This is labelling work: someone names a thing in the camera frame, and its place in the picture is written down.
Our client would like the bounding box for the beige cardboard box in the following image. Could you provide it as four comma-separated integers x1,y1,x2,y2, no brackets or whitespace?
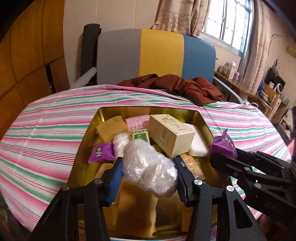
147,114,195,158

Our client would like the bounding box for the clear plastic bag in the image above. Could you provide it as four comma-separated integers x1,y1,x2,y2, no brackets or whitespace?
112,133,131,159

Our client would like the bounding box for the purple snack packet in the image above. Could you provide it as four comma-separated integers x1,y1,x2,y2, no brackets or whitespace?
209,129,238,159

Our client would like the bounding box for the cracker packet green wrapper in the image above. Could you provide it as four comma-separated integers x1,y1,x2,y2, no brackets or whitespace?
180,153,206,180

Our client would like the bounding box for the white foam block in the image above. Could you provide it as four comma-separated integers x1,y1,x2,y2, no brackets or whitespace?
184,123,209,157

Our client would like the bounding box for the cluttered wooden shelf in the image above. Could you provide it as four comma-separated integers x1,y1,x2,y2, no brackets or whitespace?
257,59,285,120

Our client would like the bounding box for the gold metal tin box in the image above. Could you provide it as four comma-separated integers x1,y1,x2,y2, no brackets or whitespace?
68,106,213,240

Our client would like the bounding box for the purple packet in tin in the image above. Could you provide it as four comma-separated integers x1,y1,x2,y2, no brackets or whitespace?
88,143,115,164

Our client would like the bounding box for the striped pink green bedsheet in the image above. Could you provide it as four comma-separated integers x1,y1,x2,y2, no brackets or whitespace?
1,85,291,230

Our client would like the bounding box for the dark red jacket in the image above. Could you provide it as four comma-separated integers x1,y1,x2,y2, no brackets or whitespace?
118,74,226,106

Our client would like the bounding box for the pink cup on table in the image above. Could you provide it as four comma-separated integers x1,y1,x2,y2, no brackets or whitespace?
233,71,240,81

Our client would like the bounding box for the beige curtain right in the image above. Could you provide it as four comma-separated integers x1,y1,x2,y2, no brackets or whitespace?
238,1,271,94

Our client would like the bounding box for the wooden bedside table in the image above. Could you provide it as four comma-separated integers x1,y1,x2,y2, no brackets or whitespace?
214,71,273,111

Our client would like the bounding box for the white carton on table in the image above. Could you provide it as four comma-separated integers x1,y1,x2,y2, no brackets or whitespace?
224,61,236,80

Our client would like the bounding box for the green white small box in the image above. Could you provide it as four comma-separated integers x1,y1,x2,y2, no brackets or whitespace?
132,128,150,143

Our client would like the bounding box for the pink hair roller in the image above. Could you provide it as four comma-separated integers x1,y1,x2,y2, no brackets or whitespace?
125,114,150,133

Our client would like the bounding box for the floral beige curtain left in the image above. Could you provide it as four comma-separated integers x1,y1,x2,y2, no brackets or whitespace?
152,0,211,37

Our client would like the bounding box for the grey yellow blue headboard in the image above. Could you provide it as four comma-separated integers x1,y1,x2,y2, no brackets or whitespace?
96,29,216,85

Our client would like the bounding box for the black rolled mat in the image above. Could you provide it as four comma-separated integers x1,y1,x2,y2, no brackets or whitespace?
80,24,102,86

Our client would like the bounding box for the wall air conditioner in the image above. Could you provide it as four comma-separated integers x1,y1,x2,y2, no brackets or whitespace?
287,46,296,58

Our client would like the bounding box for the window with metal frame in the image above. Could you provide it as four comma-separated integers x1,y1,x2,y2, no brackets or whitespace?
202,0,253,56

